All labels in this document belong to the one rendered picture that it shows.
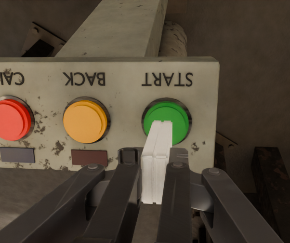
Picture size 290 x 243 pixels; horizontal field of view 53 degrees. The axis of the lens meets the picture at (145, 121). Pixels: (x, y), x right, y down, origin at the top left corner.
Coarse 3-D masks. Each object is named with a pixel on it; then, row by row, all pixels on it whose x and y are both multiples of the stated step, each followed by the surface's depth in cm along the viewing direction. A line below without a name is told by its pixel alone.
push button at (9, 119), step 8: (0, 104) 27; (8, 104) 27; (16, 104) 27; (0, 112) 27; (8, 112) 27; (16, 112) 27; (24, 112) 27; (0, 120) 27; (8, 120) 27; (16, 120) 27; (24, 120) 27; (0, 128) 28; (8, 128) 28; (16, 128) 28; (24, 128) 28; (0, 136) 28; (8, 136) 28; (16, 136) 28
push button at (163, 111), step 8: (160, 104) 25; (168, 104) 25; (176, 104) 26; (152, 112) 25; (160, 112) 25; (168, 112) 25; (176, 112) 25; (184, 112) 25; (144, 120) 26; (152, 120) 26; (160, 120) 26; (168, 120) 25; (176, 120) 25; (184, 120) 25; (144, 128) 26; (176, 128) 26; (184, 128) 25; (176, 136) 26; (184, 136) 26
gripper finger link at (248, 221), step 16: (208, 176) 14; (224, 176) 14; (224, 192) 13; (240, 192) 13; (224, 208) 12; (240, 208) 12; (208, 224) 14; (224, 224) 12; (240, 224) 11; (256, 224) 11; (224, 240) 12; (240, 240) 10; (256, 240) 10; (272, 240) 10
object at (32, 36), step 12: (36, 24) 85; (36, 36) 87; (48, 36) 87; (24, 48) 90; (36, 48) 83; (48, 48) 86; (60, 48) 88; (216, 132) 101; (216, 144) 103; (228, 144) 104; (216, 156) 97
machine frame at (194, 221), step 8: (256, 200) 115; (192, 208) 118; (256, 208) 112; (192, 216) 121; (200, 216) 117; (192, 224) 124; (200, 224) 123; (192, 232) 127; (200, 232) 120; (208, 232) 110; (192, 240) 131; (200, 240) 118; (208, 240) 110
